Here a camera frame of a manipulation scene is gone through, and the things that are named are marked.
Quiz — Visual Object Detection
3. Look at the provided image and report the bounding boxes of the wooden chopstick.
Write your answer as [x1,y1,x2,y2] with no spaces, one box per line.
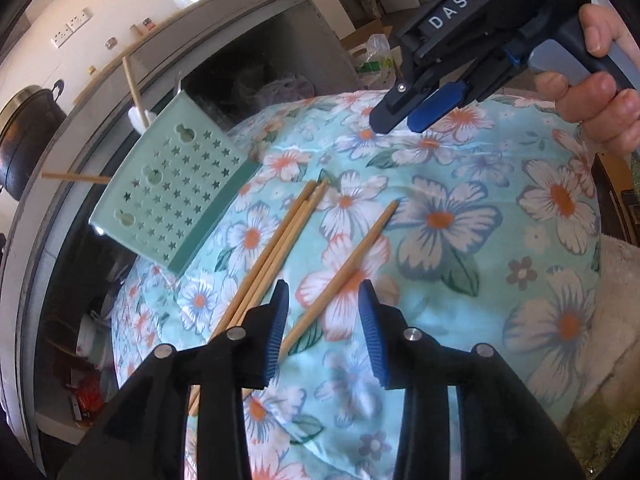
[40,171,111,185]
[188,181,326,416]
[279,200,399,361]
[122,55,150,130]

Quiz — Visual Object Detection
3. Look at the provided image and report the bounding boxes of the person's right hand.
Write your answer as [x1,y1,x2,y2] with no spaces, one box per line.
[535,3,639,158]

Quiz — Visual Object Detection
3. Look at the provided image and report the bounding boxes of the floral quilted cloth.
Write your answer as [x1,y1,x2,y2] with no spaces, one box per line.
[112,91,600,479]

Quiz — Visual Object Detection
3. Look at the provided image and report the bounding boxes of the mint green utensil holder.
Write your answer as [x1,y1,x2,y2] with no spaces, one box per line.
[89,91,259,276]

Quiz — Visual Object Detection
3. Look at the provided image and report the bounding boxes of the small white plastic spoon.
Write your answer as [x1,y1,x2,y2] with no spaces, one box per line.
[128,106,156,136]

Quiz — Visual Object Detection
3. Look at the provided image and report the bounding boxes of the white wall socket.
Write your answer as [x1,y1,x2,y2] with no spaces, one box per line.
[51,8,92,49]

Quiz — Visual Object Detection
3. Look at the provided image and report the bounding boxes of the white plastic bag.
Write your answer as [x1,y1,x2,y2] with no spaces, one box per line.
[349,34,396,90]

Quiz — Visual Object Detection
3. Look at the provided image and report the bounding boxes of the black cooking pot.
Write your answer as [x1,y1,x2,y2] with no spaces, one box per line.
[0,79,66,202]

